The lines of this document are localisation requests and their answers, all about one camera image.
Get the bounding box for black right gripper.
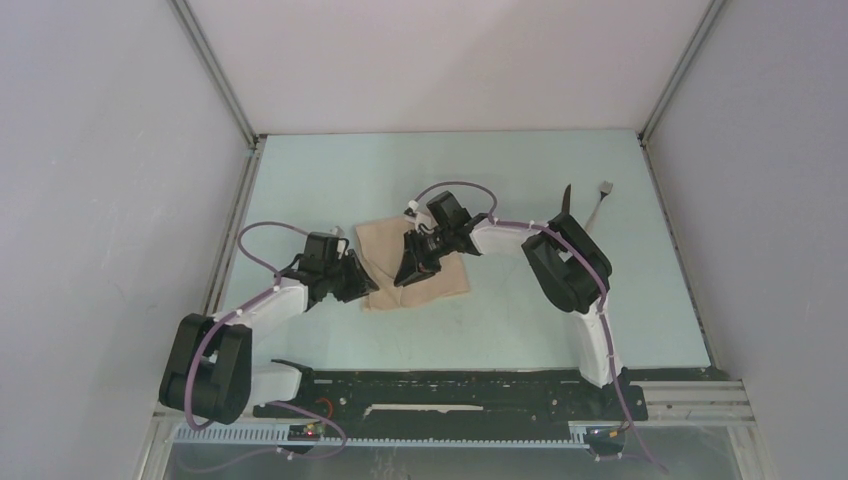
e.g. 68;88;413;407
394;226;454;288

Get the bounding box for beige cloth napkin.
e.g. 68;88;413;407
354;216;471;313

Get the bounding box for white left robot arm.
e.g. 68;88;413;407
158;232;378;430

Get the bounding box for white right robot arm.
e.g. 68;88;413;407
394;189;622;418

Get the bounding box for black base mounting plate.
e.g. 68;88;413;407
290;369;648;442

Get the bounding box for black table knife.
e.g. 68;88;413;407
561;184;572;215

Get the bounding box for silver fork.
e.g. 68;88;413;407
584;181;613;232

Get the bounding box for white cable duct strip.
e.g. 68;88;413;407
173;424;588;449

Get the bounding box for left aluminium corner post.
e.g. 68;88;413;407
168;0;259;149

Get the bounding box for aluminium corner post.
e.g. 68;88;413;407
168;0;259;149
638;0;730;147

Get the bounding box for right aluminium corner post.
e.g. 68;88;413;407
638;0;730;147

